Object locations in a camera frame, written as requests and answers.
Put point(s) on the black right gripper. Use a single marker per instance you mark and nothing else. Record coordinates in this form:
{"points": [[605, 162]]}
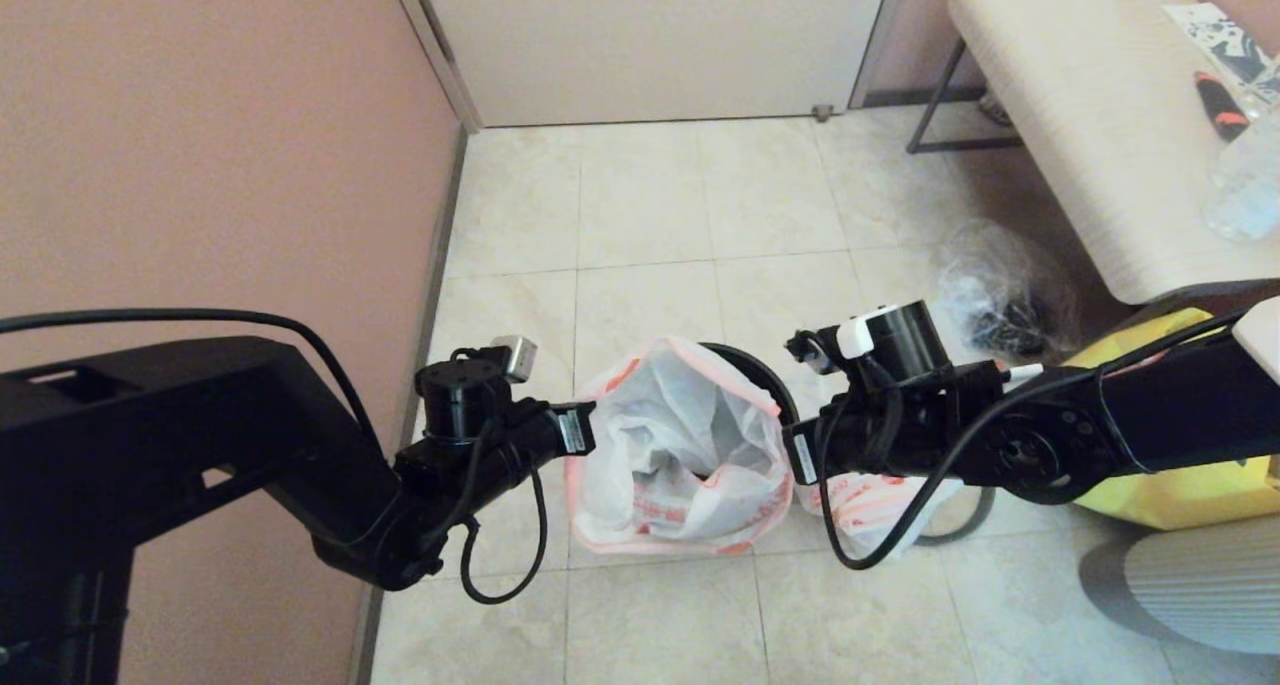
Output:
{"points": [[850, 443]]}

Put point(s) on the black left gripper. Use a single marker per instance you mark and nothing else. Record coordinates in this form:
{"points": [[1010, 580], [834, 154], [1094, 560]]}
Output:
{"points": [[545, 440]]}

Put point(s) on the white trash bag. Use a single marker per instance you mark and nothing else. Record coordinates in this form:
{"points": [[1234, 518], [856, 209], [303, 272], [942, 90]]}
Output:
{"points": [[660, 445], [860, 510]]}

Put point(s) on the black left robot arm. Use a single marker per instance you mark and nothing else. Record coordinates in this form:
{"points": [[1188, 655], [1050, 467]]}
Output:
{"points": [[150, 435]]}

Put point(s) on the black round trash bin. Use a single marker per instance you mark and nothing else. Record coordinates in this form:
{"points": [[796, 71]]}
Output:
{"points": [[770, 380]]}

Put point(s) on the clear plastic bag black contents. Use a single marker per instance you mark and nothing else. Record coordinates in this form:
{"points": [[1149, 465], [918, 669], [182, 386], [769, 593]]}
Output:
{"points": [[1000, 295]]}

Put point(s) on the yellow fabric tote bag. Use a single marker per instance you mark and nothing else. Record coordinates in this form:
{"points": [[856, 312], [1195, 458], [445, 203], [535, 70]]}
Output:
{"points": [[1180, 495]]}

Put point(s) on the beige wooden bench table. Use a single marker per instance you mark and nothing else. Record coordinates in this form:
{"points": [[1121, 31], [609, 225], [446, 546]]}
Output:
{"points": [[960, 146]]}

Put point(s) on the grey ribbed round object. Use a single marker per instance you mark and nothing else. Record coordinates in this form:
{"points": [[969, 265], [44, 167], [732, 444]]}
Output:
{"points": [[1200, 585]]}

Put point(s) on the beige wood-grain bench top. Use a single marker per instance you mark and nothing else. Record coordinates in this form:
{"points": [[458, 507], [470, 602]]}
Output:
{"points": [[1080, 115]]}

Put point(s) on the white door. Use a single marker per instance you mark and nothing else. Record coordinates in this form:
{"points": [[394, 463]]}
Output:
{"points": [[650, 45]]}

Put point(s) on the clear plastic water bottle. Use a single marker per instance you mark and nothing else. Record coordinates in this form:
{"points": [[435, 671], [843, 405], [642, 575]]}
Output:
{"points": [[1245, 190]]}

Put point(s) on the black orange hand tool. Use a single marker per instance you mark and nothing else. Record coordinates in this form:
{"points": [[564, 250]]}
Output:
{"points": [[1220, 105]]}

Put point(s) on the black white printed paper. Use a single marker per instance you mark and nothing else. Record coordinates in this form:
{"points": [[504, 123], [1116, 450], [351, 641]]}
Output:
{"points": [[1225, 45]]}

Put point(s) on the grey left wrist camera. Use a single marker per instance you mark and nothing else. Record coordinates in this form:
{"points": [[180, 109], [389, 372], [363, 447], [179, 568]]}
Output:
{"points": [[515, 357]]}

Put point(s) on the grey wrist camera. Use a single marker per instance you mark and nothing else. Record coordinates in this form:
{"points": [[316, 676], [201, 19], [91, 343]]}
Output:
{"points": [[515, 357], [808, 350]]}

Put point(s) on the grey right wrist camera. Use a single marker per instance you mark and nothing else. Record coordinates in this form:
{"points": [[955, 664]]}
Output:
{"points": [[808, 350]]}

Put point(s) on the beige door frame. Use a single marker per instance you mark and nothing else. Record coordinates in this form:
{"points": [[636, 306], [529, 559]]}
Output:
{"points": [[440, 55]]}

